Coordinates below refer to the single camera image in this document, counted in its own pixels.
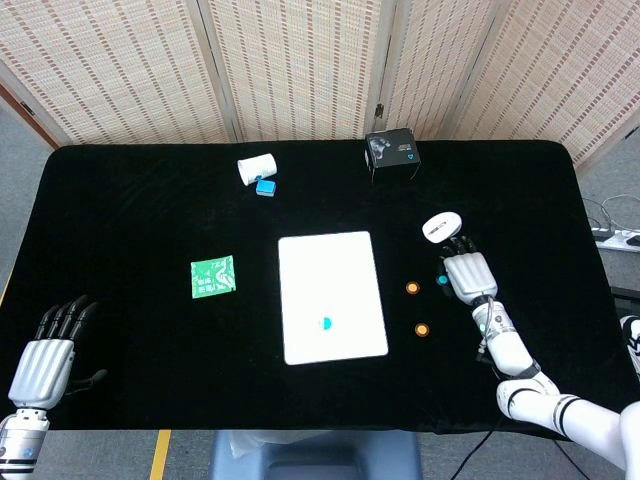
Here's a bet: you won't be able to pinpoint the white power strip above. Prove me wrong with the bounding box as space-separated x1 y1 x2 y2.
592 227 640 253

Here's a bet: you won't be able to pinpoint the green tea sachet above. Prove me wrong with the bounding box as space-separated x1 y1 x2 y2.
190 254 236 300

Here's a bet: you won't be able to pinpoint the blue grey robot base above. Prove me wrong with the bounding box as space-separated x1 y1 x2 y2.
209 429 424 480

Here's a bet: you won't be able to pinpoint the woven bamboo folding screen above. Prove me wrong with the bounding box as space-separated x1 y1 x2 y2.
0 0 640 169

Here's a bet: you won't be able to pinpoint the grey floor cables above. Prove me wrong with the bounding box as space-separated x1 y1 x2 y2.
582 194 640 231

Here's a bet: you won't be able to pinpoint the white black robot part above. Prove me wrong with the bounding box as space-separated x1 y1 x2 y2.
619 315 640 381

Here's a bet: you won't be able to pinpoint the white computer mouse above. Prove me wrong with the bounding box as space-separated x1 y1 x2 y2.
421 211 463 245

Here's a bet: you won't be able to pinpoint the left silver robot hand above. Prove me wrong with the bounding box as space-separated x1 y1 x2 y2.
7 294 109 411

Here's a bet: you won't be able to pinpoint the white paper cup blue flower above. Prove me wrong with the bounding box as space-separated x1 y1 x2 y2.
236 153 279 188

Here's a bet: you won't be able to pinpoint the black velvet tablecloth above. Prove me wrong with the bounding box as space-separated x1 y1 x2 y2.
0 139 626 441

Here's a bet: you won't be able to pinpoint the white rectangular board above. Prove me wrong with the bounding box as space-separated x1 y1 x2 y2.
277 230 390 366

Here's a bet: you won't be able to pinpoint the black cardboard box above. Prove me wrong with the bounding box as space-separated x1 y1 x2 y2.
364 127 421 185

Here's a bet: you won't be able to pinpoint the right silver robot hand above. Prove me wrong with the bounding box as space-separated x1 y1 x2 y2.
436 234 501 306

